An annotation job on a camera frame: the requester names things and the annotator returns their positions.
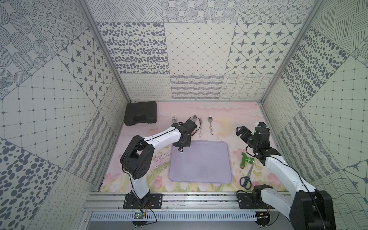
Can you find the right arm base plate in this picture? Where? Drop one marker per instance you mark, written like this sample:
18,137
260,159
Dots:
246,201

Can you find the white vented cable duct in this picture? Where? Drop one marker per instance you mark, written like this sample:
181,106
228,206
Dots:
176,216

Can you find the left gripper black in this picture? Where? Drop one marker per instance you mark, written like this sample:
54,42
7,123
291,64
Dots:
182,141

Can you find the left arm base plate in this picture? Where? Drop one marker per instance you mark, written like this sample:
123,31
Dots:
153,201

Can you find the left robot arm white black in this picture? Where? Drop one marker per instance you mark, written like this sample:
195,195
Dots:
137,157

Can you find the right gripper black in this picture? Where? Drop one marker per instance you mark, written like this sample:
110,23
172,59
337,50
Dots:
244,128

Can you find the black plastic tool case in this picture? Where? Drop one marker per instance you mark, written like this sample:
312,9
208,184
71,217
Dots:
141,112

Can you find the pink strawberry handle spoon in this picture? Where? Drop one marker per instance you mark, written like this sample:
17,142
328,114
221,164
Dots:
195,119

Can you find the aluminium mounting rail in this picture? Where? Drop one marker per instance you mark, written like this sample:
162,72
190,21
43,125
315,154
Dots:
172,201

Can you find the lavender plastic tray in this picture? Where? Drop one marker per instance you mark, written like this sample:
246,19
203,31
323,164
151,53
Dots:
202,162

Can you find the green circuit board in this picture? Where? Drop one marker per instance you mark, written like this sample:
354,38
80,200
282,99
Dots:
139,215

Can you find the white hello kitty fork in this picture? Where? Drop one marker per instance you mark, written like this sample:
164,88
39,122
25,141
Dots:
200,128

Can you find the green hose nozzle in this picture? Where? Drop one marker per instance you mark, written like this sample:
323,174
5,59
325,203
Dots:
246,159

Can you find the white hello kitty spoon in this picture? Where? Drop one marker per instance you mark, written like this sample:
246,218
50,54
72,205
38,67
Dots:
210,120

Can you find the blue handled scissors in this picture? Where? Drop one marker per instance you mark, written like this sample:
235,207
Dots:
246,181

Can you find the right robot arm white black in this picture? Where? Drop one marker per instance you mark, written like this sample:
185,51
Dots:
307,208

